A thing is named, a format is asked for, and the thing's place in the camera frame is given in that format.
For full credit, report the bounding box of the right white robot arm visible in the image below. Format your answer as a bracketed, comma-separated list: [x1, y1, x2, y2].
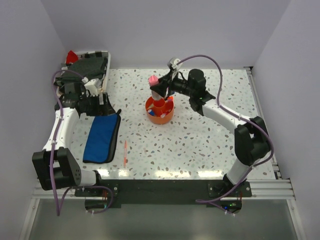
[148, 69, 273, 197]

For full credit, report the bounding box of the blue fabric pencil pouch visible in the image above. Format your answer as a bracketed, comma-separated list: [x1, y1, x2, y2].
[82, 109, 122, 164]

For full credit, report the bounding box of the orange pink pen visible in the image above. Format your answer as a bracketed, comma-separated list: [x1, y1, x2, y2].
[123, 140, 128, 168]

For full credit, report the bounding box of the white bin with dark cloth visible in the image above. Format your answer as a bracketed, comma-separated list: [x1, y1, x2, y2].
[53, 51, 111, 97]

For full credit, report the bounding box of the orange round desk organizer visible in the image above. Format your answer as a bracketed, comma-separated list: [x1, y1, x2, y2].
[145, 97, 175, 125]

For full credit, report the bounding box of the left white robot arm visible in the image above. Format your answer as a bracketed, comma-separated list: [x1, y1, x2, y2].
[32, 90, 121, 196]

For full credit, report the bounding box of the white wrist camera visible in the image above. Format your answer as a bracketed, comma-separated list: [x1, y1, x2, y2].
[167, 57, 181, 73]
[81, 77, 102, 97]

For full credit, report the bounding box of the blue round stamp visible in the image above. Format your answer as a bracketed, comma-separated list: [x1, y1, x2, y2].
[148, 109, 156, 117]

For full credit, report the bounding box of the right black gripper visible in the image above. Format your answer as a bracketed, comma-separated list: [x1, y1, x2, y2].
[150, 69, 195, 98]

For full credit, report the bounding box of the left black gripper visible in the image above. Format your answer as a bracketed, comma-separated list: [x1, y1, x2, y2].
[81, 92, 115, 117]

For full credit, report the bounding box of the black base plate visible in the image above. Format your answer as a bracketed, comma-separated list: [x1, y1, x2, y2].
[75, 179, 252, 213]

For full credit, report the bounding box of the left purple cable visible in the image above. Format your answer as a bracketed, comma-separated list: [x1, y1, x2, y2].
[49, 69, 115, 217]

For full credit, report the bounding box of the red cloth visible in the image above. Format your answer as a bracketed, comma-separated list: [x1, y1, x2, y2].
[65, 50, 79, 64]

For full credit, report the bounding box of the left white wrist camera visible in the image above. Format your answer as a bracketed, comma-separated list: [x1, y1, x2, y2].
[81, 77, 102, 97]

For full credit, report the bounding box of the red clear pen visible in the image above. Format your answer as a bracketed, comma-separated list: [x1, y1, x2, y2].
[160, 111, 169, 118]

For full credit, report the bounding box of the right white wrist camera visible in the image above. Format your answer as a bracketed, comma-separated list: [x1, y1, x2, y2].
[167, 57, 181, 73]

